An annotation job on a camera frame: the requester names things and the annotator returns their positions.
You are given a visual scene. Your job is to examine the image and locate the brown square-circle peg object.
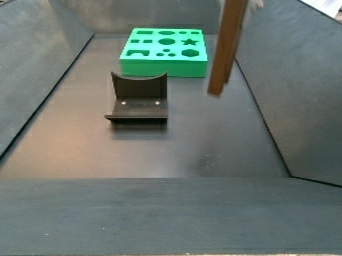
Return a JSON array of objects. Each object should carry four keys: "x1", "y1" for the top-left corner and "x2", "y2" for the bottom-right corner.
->
[{"x1": 208, "y1": 0, "x2": 249, "y2": 96}]

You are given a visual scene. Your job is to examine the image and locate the green shape-sorting board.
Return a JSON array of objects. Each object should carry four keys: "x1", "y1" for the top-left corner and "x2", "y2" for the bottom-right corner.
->
[{"x1": 119, "y1": 28, "x2": 209, "y2": 78}]

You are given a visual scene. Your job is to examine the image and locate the dark grey curved holder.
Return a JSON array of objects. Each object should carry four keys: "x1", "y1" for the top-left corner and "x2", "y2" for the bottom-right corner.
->
[{"x1": 106, "y1": 72, "x2": 169, "y2": 122}]

